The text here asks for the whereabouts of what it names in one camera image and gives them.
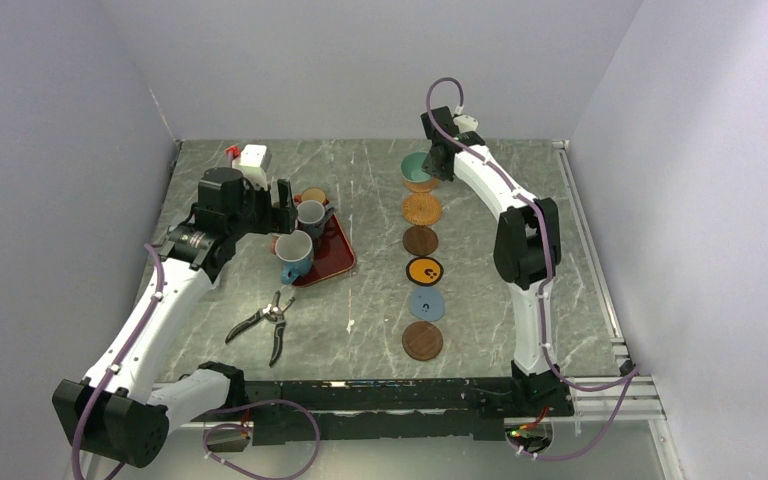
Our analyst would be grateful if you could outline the dark blue white mug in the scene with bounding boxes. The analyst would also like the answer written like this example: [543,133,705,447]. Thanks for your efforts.
[297,200,336,241]

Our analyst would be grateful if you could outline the teal green cup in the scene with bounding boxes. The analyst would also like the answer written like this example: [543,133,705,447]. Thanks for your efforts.
[400,151,435,182]

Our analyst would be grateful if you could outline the woven rattan coaster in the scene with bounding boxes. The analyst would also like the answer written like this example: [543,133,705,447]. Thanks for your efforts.
[403,178,440,193]
[402,193,443,226]

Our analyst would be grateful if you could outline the dark wood coaster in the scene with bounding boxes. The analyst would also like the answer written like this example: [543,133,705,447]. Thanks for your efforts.
[402,225,439,256]
[401,321,444,361]

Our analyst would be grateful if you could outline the orange black rubber coaster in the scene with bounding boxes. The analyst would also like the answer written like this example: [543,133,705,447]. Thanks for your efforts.
[405,256,444,287]

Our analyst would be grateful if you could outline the blue rubber coaster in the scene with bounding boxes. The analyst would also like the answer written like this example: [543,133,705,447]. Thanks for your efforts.
[409,286,445,322]

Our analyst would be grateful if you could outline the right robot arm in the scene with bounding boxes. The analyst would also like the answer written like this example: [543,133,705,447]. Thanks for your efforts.
[421,107,569,415]

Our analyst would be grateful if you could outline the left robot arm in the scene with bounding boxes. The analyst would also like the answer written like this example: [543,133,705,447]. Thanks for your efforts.
[52,167,297,478]

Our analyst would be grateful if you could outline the orange red cup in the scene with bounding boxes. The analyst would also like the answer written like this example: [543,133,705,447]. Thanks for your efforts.
[294,187,329,205]

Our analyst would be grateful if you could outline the red tray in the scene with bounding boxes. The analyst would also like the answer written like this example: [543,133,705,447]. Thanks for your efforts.
[292,215,356,288]

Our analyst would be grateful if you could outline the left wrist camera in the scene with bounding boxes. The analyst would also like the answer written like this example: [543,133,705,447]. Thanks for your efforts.
[225,144,272,190]

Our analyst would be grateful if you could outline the black handled pliers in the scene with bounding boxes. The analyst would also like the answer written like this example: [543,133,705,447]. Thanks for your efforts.
[224,291,296,368]

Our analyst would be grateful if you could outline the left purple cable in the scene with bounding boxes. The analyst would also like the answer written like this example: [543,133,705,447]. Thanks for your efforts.
[69,243,322,480]

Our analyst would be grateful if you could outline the purple cable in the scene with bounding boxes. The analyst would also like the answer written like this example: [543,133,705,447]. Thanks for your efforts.
[69,243,322,480]
[424,77,640,464]

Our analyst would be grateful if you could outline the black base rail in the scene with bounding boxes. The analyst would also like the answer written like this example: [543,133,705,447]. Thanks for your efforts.
[178,362,577,447]

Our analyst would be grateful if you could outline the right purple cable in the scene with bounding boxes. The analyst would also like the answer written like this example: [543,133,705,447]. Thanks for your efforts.
[424,77,640,464]

